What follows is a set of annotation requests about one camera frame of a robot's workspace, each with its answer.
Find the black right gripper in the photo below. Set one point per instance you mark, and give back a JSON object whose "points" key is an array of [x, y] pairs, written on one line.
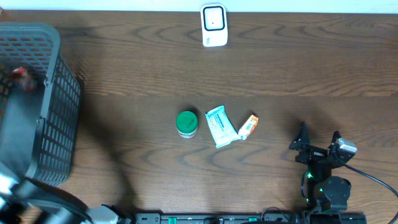
{"points": [[313, 153]]}

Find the orange tissue pack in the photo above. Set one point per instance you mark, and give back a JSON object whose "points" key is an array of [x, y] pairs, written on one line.
{"points": [[248, 127]]}

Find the teal wet wipes pack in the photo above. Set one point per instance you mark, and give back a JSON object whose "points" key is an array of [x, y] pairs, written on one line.
{"points": [[221, 127]]}

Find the green lid plastic jar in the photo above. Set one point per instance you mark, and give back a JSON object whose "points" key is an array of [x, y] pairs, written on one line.
{"points": [[187, 124]]}

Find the red Top candy bar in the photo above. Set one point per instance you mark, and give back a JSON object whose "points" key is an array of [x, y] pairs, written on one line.
{"points": [[25, 78]]}

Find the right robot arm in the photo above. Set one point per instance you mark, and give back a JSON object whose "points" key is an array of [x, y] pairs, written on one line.
{"points": [[325, 193]]}

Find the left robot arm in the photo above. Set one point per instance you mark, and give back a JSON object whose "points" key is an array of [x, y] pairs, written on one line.
{"points": [[18, 194]]}

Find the white barcode scanner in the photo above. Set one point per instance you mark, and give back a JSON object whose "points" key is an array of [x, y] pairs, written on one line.
{"points": [[214, 25]]}

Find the grey plastic mesh basket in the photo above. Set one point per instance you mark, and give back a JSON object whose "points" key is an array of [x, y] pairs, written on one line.
{"points": [[38, 129]]}

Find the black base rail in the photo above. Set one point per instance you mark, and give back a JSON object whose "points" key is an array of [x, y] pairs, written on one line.
{"points": [[270, 215]]}

